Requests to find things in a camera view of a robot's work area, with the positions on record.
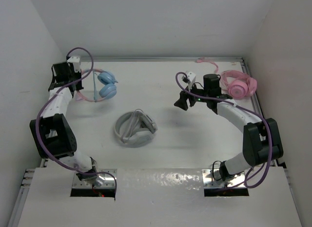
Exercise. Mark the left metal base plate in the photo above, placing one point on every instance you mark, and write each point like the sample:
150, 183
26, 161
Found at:
99, 181

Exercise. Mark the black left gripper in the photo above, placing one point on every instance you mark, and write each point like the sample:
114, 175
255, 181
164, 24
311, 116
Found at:
72, 71

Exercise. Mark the blue pink cat-ear headphones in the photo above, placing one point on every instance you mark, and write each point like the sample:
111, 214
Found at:
108, 91

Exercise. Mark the white grey headphones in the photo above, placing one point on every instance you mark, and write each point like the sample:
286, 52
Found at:
135, 128

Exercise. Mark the metal base plate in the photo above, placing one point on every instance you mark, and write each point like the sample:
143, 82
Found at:
212, 180
99, 181

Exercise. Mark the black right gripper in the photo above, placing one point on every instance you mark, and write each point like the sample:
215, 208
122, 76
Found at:
182, 101

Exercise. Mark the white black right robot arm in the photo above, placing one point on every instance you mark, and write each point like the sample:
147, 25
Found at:
261, 138

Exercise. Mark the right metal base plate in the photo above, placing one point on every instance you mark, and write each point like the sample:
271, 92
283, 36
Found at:
212, 180

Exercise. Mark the white front cover board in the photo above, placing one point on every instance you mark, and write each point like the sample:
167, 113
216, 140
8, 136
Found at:
157, 198

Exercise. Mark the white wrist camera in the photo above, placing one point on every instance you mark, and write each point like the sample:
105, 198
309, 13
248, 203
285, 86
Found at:
75, 61
189, 78

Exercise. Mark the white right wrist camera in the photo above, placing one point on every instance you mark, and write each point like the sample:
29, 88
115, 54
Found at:
189, 78

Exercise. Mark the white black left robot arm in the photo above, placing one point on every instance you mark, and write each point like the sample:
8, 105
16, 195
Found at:
52, 134

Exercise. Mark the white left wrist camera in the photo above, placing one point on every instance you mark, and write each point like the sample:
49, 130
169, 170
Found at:
75, 61

